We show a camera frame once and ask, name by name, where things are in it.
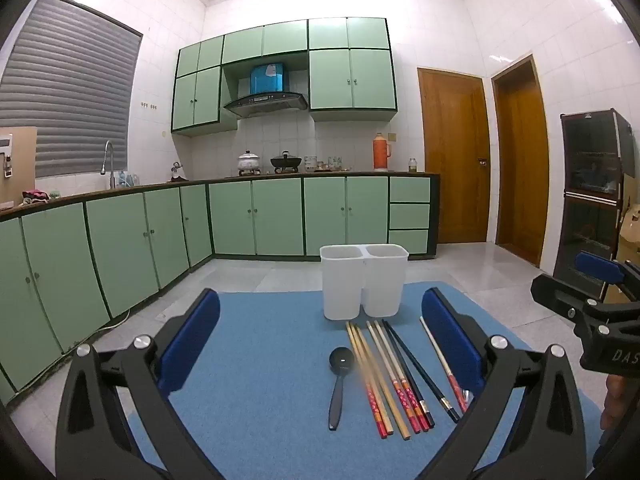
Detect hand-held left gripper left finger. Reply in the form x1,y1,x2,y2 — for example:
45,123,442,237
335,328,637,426
55,287,223,480

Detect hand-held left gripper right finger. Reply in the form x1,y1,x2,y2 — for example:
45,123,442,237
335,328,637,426
421,287,586,480

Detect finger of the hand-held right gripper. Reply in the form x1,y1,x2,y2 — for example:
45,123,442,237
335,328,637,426
531,273,608,333
574,251,640,302

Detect black chopstick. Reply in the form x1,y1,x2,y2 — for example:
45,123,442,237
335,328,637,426
388,326,461,423
381,318,435,426

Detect red-patterned wooden chopstick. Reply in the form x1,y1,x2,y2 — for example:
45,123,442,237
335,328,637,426
346,322,386,437
351,323,395,435

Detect plain wooden chopstick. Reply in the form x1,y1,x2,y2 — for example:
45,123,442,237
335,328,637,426
357,324,412,441

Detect black plastic spoon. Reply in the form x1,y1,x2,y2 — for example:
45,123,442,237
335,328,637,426
327,346,355,431

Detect white two-compartment utensil holder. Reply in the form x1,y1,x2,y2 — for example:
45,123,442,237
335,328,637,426
320,243,410,322

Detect person's right hand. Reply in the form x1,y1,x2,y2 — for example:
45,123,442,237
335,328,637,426
592,374,628,468

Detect white red-ended chopstick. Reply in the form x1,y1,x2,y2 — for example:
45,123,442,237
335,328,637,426
419,316,469,413

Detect cardboard box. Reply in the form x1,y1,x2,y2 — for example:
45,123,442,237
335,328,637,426
605,172,640,306

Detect blue table mat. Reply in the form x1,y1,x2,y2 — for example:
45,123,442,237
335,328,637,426
95,281,603,480

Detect orange-banded red wooden chopstick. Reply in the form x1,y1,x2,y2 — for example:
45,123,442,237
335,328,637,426
374,321,431,431
366,321,422,434

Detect black glass-door cabinet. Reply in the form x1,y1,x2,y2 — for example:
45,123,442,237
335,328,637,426
552,108,635,298

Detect wooden door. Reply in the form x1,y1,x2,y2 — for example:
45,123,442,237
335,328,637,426
417,66,492,245
491,54,551,268

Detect green base cabinets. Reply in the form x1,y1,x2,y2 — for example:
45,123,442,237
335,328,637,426
0,172,440,406

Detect silver cooking pot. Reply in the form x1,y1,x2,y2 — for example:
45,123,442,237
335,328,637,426
236,150,262,177

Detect orange thermos flask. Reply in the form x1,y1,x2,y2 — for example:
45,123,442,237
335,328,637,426
372,132,390,172

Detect chrome kitchen faucet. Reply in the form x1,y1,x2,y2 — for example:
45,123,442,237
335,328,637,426
100,140,116,190

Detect black wok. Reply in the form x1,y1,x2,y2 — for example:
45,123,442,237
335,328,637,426
270,150,304,173

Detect row of glass jars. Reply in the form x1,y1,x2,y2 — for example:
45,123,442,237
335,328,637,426
304,156,343,172

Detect black range hood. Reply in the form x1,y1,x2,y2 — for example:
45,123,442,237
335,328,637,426
223,62,308,118

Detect grey window blind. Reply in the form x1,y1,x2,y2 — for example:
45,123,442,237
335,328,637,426
0,0,144,178

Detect green wall cabinets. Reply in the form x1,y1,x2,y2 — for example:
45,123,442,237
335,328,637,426
171,16,398,137

